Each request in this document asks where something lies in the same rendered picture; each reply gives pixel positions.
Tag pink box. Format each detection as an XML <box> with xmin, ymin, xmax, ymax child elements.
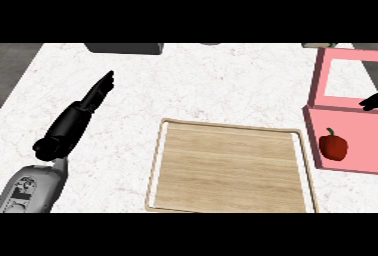
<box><xmin>301</xmin><ymin>46</ymin><xmax>378</xmax><ymax>176</ymax></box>

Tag dark grey appliance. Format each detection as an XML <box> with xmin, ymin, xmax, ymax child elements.
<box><xmin>83</xmin><ymin>42</ymin><xmax>165</xmax><ymax>56</ymax></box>

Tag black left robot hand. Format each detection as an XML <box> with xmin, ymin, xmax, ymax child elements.
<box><xmin>31</xmin><ymin>70</ymin><xmax>116</xmax><ymax>162</ymax></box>

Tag wooden tray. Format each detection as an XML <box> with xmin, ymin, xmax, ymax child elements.
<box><xmin>143</xmin><ymin>117</ymin><xmax>320</xmax><ymax>214</ymax></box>

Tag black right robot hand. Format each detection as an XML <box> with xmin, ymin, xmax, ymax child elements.
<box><xmin>357</xmin><ymin>93</ymin><xmax>378</xmax><ymax>112</ymax></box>

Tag olive green object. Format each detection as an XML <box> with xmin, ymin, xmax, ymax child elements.
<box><xmin>300</xmin><ymin>42</ymin><xmax>339</xmax><ymax>49</ymax></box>

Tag red bell pepper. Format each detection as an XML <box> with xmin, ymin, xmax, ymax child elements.
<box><xmin>317</xmin><ymin>127</ymin><xmax>350</xmax><ymax>162</ymax></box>

